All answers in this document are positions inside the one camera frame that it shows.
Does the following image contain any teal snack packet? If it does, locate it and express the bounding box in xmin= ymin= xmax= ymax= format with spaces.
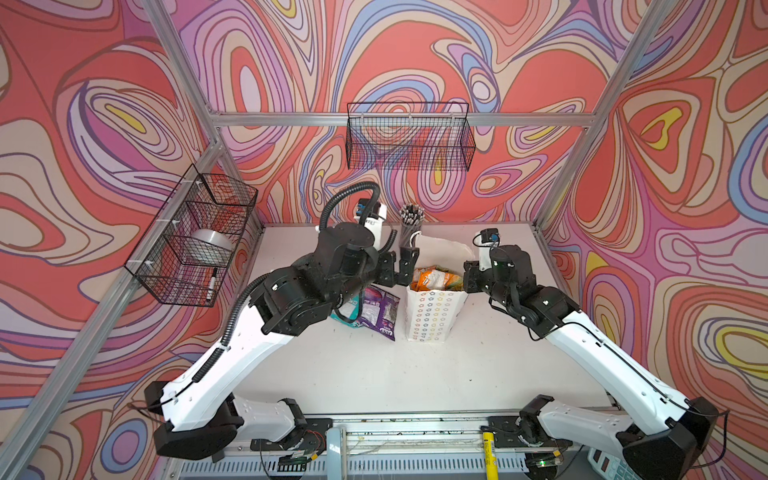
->
xmin=331 ymin=298 xmax=362 ymax=328

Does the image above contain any purple snack packet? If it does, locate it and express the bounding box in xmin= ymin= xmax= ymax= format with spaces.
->
xmin=357 ymin=286 xmax=400 ymax=341

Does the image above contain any orange snack packet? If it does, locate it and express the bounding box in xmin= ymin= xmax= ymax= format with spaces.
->
xmin=410 ymin=266 xmax=464 ymax=292

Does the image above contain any white patterned paper bag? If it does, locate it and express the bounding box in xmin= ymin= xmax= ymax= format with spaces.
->
xmin=405 ymin=234 xmax=476 ymax=343

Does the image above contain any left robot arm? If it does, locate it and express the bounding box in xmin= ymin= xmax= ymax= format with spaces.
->
xmin=144 ymin=222 xmax=419 ymax=460

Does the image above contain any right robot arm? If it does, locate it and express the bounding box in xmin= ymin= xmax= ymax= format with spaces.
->
xmin=464 ymin=236 xmax=725 ymax=479

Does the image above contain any pencil cup with pencils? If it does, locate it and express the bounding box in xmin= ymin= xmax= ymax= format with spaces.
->
xmin=399 ymin=204 xmax=425 ymax=247

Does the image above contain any silver tape roll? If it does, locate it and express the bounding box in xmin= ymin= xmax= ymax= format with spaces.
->
xmin=183 ymin=229 xmax=234 ymax=267

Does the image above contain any black marker pen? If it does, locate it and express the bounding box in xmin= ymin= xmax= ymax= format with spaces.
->
xmin=206 ymin=267 xmax=218 ymax=302

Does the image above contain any yellow marker pen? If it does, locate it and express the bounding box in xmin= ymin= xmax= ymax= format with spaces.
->
xmin=482 ymin=430 xmax=499 ymax=480

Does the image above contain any white calculator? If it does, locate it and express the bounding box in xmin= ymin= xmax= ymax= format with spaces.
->
xmin=588 ymin=448 xmax=636 ymax=480

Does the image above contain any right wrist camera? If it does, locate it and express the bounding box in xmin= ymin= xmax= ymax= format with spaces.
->
xmin=472 ymin=228 xmax=500 ymax=271

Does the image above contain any black wire basket back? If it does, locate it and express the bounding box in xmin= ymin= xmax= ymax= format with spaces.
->
xmin=345 ymin=100 xmax=476 ymax=172

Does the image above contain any black wire basket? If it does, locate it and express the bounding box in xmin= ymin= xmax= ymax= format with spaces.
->
xmin=345 ymin=100 xmax=476 ymax=172
xmin=124 ymin=165 xmax=258 ymax=307

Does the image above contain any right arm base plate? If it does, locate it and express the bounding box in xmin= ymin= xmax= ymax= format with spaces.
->
xmin=481 ymin=415 xmax=574 ymax=450

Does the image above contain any black wire basket left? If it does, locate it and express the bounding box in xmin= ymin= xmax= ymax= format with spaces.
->
xmin=124 ymin=165 xmax=258 ymax=307

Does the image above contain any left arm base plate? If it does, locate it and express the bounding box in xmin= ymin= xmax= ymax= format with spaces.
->
xmin=250 ymin=417 xmax=334 ymax=456

